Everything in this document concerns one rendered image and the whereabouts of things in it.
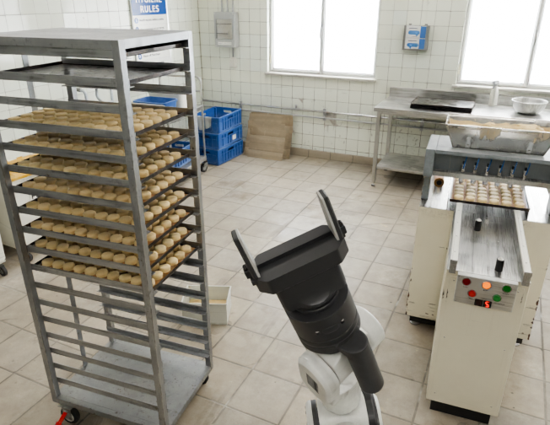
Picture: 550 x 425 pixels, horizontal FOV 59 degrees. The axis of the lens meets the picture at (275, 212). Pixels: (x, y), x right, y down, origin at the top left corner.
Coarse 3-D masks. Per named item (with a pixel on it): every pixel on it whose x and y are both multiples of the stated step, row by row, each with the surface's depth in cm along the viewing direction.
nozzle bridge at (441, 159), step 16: (432, 144) 276; (448, 144) 276; (432, 160) 270; (448, 160) 275; (464, 160) 272; (480, 160) 269; (496, 160) 266; (512, 160) 255; (528, 160) 252; (544, 160) 249; (448, 176) 273; (464, 176) 270; (480, 176) 267; (496, 176) 266; (528, 176) 263; (544, 176) 260
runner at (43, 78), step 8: (0, 72) 177; (8, 72) 176; (16, 72) 175; (16, 80) 176; (24, 80) 175; (32, 80) 174; (40, 80) 173; (48, 80) 172; (56, 80) 171; (64, 80) 169; (72, 80) 168; (80, 80) 167; (88, 80) 166; (96, 80) 165; (104, 80) 164; (112, 80) 163; (128, 80) 161
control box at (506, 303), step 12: (468, 276) 212; (480, 276) 212; (456, 288) 215; (468, 288) 213; (480, 288) 212; (492, 288) 210; (516, 288) 206; (456, 300) 218; (468, 300) 216; (480, 300) 213; (492, 300) 212; (504, 300) 210
